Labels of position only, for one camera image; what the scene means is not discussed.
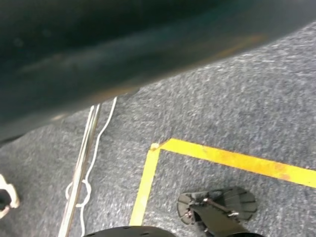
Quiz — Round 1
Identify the steel workbench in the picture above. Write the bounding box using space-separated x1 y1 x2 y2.
58 104 102 237

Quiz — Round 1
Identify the black perforated robot part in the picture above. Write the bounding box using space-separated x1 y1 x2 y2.
84 226 176 237

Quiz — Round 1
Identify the yellow floor tape outline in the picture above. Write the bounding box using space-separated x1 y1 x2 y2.
129 138 316 226

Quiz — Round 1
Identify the black robot left foot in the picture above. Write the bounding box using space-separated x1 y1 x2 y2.
176 186 258 226

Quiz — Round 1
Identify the white floor cable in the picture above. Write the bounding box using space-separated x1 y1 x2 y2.
65 96 118 237

